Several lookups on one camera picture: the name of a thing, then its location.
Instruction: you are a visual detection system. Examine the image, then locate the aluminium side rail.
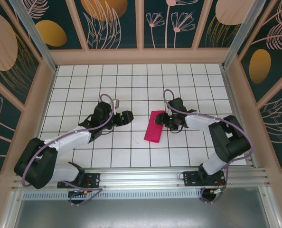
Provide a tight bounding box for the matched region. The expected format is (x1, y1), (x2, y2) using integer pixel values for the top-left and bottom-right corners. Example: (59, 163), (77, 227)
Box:
(26, 65), (59, 172)
(220, 65), (257, 168)

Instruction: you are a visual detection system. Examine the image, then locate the pink cloth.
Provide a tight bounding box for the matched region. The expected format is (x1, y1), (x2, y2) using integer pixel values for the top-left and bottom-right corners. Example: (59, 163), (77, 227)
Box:
(144, 109), (167, 144)

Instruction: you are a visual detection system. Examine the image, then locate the slotted metal cable tray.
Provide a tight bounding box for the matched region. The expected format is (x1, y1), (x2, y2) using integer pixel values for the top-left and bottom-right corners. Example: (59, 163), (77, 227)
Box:
(22, 191), (203, 200)

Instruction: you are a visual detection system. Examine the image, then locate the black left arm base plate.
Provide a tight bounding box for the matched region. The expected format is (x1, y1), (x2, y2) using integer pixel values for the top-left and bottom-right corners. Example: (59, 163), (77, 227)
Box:
(57, 172), (101, 189)

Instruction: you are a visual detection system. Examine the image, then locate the aluminium corner post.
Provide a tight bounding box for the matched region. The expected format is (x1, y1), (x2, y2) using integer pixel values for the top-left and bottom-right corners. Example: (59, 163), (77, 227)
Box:
(9, 0), (59, 72)
(222, 0), (273, 70)

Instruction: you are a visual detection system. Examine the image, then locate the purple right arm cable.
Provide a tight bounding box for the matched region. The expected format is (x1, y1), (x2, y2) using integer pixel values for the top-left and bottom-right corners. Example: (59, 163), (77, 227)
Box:
(163, 89), (254, 204)

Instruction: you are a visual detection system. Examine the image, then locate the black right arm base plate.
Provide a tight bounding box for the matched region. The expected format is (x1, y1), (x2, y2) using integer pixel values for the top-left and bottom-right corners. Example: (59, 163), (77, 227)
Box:
(183, 170), (226, 187)

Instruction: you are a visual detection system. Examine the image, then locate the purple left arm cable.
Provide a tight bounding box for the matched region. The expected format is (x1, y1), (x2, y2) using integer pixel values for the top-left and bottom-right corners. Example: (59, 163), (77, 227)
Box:
(21, 94), (116, 206)

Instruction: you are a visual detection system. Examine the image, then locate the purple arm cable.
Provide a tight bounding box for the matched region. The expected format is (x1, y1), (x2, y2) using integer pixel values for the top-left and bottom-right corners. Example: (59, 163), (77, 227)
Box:
(163, 89), (254, 204)
(21, 94), (116, 206)

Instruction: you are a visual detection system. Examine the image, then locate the aluminium mounting rail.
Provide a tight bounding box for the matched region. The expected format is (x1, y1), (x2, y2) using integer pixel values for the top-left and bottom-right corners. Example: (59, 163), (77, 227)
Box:
(11, 167), (272, 190)

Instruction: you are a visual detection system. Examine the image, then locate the grey metal sheet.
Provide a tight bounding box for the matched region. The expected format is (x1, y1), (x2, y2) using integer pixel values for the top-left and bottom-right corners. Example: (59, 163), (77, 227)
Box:
(12, 199), (273, 228)

